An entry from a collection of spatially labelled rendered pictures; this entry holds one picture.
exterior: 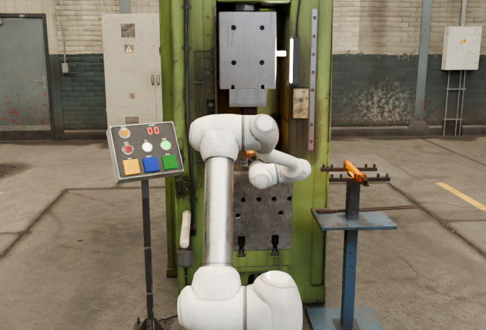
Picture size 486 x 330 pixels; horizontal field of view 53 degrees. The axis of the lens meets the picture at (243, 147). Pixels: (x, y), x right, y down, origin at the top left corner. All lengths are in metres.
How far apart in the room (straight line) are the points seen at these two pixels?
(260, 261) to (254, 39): 1.23
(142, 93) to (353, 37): 3.76
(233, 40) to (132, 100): 5.50
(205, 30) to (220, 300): 1.61
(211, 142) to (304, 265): 1.56
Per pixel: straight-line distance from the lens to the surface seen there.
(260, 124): 1.69
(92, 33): 8.71
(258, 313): 1.56
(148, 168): 2.46
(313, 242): 3.05
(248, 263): 2.81
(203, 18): 2.74
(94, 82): 8.73
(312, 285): 3.16
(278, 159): 2.05
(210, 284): 1.58
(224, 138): 1.70
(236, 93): 2.61
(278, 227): 2.74
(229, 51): 2.59
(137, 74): 7.94
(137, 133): 2.51
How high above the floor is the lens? 1.58
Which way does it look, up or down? 12 degrees down
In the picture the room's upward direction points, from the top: straight up
